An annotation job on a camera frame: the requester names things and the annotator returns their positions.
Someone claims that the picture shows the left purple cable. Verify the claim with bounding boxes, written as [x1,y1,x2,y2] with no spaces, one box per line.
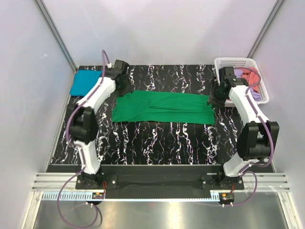
[57,49,112,227]

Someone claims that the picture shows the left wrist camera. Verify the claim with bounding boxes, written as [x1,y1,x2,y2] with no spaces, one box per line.
[105,60,129,78]

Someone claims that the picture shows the purple t-shirt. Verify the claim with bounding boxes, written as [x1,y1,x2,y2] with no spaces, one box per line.
[234,68,261,101]

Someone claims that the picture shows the folded blue t-shirt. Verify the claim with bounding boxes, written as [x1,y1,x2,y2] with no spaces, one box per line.
[70,70,102,97]

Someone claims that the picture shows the coral t-shirt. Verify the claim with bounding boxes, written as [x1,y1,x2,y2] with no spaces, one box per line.
[241,67,259,85]

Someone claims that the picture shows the white plastic basket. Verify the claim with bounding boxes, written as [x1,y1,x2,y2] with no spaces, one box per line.
[214,57,269,105]

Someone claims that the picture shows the right corner frame post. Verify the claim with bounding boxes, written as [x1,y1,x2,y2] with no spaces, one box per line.
[247,0,285,59]

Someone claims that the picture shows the aluminium frame rail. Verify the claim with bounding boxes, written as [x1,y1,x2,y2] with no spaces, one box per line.
[23,168,298,229]

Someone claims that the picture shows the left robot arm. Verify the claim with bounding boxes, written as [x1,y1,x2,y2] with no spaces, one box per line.
[66,60,133,189]

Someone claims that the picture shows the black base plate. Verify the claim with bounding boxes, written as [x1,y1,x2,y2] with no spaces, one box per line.
[76,165,244,200]

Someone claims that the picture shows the corner frame post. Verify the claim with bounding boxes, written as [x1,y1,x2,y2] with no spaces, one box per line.
[247,0,285,59]
[34,0,78,73]

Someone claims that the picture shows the purple cable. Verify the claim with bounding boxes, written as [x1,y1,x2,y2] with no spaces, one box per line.
[57,49,112,227]
[232,81,274,207]

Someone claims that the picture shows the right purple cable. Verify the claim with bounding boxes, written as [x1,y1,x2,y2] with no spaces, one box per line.
[232,81,274,207]

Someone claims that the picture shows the green t-shirt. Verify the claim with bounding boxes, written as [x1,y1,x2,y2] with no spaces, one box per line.
[112,91,215,125]

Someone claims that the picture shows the left corner frame post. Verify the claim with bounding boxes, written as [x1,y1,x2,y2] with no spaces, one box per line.
[34,0,78,73]

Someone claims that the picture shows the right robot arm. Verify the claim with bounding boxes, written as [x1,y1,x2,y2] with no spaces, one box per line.
[207,66,279,189]

